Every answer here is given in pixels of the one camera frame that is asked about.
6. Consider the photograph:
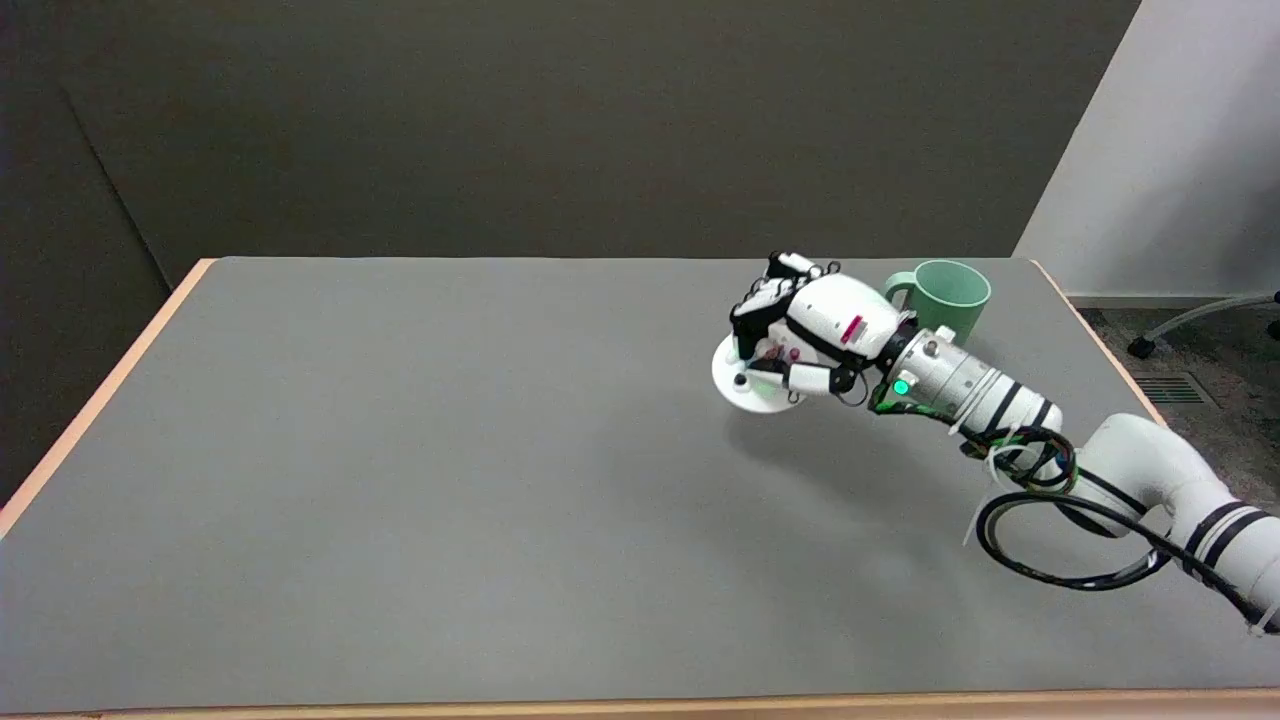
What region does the floor vent grille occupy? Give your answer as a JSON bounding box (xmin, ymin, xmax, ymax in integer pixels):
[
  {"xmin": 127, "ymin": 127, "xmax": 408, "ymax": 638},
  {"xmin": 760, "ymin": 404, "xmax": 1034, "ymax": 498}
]
[{"xmin": 1134, "ymin": 372, "xmax": 1217, "ymax": 409}]

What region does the black looping robot cable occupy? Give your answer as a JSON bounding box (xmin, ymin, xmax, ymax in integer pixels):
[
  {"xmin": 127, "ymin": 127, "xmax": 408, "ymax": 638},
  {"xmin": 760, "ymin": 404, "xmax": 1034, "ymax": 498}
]
[{"xmin": 974, "ymin": 428, "xmax": 1273, "ymax": 623}]

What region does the green mug with handle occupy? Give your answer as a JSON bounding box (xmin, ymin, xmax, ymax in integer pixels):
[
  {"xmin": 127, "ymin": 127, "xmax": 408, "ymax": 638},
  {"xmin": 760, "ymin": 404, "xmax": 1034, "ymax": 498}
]
[{"xmin": 884, "ymin": 260, "xmax": 993, "ymax": 347}]

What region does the white round cup lid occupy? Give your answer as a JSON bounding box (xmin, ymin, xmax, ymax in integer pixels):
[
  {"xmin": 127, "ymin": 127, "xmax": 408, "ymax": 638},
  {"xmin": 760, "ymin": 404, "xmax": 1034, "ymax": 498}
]
[{"xmin": 711, "ymin": 334, "xmax": 807, "ymax": 415}]

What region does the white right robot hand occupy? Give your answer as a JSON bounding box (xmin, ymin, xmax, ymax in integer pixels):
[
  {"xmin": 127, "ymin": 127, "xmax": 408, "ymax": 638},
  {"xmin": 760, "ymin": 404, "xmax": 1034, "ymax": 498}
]
[{"xmin": 730, "ymin": 252, "xmax": 915, "ymax": 401}]

